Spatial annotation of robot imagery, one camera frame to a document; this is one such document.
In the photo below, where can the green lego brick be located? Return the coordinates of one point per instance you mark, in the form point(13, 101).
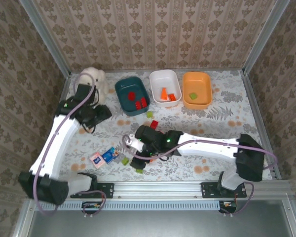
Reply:
point(150, 114)
point(139, 170)
point(193, 96)
point(125, 161)

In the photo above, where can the grey metal panel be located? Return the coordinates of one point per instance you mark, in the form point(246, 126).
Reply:
point(150, 224)

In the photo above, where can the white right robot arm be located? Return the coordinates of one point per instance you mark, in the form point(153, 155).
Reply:
point(207, 149)

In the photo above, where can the teal plastic container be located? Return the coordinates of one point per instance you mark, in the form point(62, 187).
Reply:
point(128, 86)

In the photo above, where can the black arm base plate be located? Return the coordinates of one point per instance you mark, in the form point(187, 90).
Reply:
point(209, 190)
point(106, 190)

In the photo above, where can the aluminium table side rail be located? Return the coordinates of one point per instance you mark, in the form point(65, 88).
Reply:
point(64, 87)
point(256, 103)

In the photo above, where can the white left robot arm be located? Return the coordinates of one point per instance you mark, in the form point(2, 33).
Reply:
point(56, 140)

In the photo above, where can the pink tissue pack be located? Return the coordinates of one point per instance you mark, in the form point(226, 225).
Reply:
point(96, 160)

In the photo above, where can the blue tissue pack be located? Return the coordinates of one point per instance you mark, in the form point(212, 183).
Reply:
point(110, 155)

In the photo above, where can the aluminium frame post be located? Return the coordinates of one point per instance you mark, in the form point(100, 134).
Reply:
point(264, 37)
point(48, 39)

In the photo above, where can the aluminium mounting rail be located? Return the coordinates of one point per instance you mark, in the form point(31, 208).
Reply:
point(158, 190)

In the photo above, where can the red lego brick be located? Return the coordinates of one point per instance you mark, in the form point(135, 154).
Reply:
point(153, 124)
point(141, 103)

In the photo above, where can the white plastic container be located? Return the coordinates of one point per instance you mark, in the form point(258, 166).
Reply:
point(165, 79)

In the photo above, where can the orange plastic container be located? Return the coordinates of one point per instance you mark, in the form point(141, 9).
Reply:
point(199, 84)

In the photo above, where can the orange slope lego piece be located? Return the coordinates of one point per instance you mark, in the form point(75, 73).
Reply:
point(163, 95)

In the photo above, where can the floral tablecloth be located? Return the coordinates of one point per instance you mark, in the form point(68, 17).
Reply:
point(199, 123)

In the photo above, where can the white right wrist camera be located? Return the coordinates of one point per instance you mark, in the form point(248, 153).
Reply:
point(135, 144)

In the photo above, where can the white plush dog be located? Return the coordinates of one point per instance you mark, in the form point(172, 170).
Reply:
point(101, 79)

